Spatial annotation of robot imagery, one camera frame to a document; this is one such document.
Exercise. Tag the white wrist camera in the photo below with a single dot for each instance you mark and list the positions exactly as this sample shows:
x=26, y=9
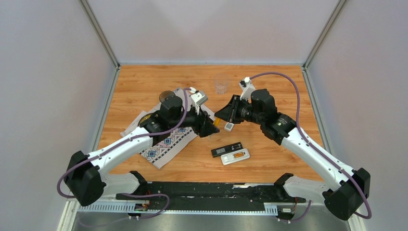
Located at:
x=198, y=98
x=247, y=88

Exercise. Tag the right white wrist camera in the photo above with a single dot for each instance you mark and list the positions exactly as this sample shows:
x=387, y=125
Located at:
x=247, y=88

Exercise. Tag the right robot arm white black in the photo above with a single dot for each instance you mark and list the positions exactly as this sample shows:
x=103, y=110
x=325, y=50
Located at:
x=343, y=189

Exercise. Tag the white remote battery bay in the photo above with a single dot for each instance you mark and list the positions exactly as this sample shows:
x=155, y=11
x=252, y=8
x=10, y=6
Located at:
x=228, y=159

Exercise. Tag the yellow handled screwdriver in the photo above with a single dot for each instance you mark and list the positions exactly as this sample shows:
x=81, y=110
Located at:
x=216, y=122

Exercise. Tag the yellow black plate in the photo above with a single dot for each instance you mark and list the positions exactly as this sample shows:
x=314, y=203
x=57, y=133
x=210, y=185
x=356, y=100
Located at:
x=146, y=119

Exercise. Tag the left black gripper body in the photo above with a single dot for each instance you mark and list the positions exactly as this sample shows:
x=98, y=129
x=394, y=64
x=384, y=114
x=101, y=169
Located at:
x=193, y=120

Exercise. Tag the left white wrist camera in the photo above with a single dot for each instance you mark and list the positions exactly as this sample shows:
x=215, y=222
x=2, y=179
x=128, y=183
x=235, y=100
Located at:
x=198, y=98

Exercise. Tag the white slim remote control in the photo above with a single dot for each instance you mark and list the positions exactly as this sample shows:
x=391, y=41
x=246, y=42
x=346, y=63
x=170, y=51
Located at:
x=228, y=126

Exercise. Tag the patterned white placemat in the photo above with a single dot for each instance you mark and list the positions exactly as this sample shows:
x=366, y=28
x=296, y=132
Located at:
x=167, y=149

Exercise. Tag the dark smoked glass cup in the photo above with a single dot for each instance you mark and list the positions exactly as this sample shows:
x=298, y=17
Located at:
x=166, y=94

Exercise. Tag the black remote control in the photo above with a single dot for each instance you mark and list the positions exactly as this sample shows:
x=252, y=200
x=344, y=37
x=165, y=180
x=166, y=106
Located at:
x=226, y=149

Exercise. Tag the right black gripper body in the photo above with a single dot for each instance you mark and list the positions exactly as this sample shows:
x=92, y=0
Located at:
x=243, y=111

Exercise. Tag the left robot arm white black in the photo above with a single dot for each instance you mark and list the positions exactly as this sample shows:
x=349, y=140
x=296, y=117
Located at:
x=88, y=175

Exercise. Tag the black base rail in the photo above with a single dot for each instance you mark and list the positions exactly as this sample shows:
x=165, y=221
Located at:
x=211, y=196

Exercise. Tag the clear drinking glass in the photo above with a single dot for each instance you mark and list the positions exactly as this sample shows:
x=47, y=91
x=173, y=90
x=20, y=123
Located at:
x=221, y=83

